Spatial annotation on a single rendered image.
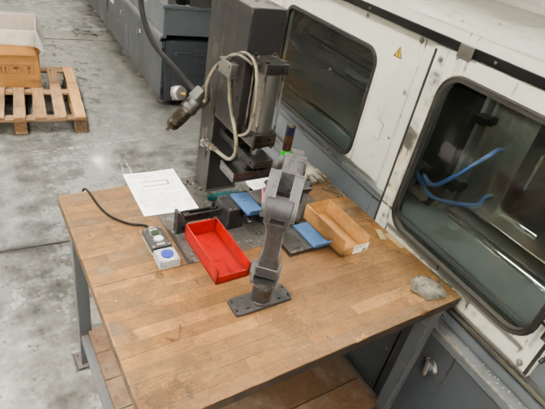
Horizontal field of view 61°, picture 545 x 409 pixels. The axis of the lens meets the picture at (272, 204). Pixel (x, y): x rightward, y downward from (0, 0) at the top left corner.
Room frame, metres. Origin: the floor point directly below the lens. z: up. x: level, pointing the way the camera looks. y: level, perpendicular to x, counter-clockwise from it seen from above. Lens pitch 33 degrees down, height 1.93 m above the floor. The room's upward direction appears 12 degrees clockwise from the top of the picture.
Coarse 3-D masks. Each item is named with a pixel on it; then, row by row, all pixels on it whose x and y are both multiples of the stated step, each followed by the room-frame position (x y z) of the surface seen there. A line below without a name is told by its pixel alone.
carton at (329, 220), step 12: (312, 204) 1.54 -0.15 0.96; (324, 204) 1.58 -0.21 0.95; (336, 204) 1.56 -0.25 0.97; (312, 216) 1.48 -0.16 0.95; (324, 216) 1.56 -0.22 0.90; (336, 216) 1.54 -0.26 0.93; (348, 216) 1.49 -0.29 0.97; (324, 228) 1.42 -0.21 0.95; (336, 228) 1.49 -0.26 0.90; (348, 228) 1.48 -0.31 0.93; (360, 228) 1.43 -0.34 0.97; (336, 240) 1.36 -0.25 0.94; (348, 240) 1.43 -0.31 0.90; (360, 240) 1.42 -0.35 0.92; (348, 252) 1.34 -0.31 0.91
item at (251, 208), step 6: (240, 192) 1.47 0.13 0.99; (246, 192) 1.48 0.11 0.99; (234, 198) 1.42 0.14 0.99; (240, 198) 1.43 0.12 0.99; (246, 198) 1.44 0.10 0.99; (240, 204) 1.38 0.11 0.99; (246, 204) 1.39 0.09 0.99; (252, 204) 1.40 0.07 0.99; (246, 210) 1.36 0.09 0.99; (252, 210) 1.33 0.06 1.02; (258, 210) 1.34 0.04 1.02
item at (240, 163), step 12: (228, 132) 1.58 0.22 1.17; (240, 144) 1.49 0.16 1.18; (240, 156) 1.44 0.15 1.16; (252, 156) 1.41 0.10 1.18; (264, 156) 1.43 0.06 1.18; (228, 168) 1.37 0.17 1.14; (240, 168) 1.38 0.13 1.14; (252, 168) 1.37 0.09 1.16; (264, 168) 1.42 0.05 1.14; (276, 168) 1.44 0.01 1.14; (240, 180) 1.36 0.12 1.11
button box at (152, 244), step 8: (88, 192) 1.39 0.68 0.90; (96, 200) 1.34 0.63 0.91; (112, 216) 1.27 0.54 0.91; (128, 224) 1.25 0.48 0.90; (136, 224) 1.26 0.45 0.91; (144, 224) 1.26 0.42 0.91; (144, 232) 1.20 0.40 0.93; (160, 232) 1.21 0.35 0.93; (144, 240) 1.19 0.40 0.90; (152, 240) 1.17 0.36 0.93; (168, 240) 1.18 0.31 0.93; (152, 248) 1.13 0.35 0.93; (160, 248) 1.14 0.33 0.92
